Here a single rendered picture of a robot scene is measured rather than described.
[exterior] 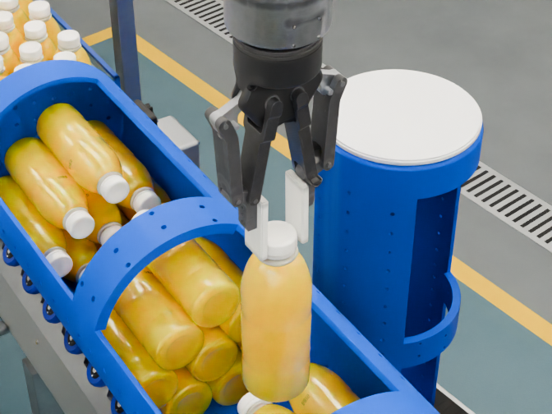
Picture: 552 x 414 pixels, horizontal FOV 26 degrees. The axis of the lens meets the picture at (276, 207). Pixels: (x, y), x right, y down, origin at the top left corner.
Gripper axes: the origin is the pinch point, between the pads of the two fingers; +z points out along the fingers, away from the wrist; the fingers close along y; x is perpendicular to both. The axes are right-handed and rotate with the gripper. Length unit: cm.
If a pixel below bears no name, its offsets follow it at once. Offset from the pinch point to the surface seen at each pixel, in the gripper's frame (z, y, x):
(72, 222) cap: 36, -1, 51
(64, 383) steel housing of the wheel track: 61, -7, 46
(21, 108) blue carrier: 32, 2, 75
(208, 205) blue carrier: 26.5, 11.0, 33.2
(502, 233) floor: 149, 147, 109
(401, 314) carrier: 79, 56, 44
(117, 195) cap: 34, 6, 50
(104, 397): 56, -6, 35
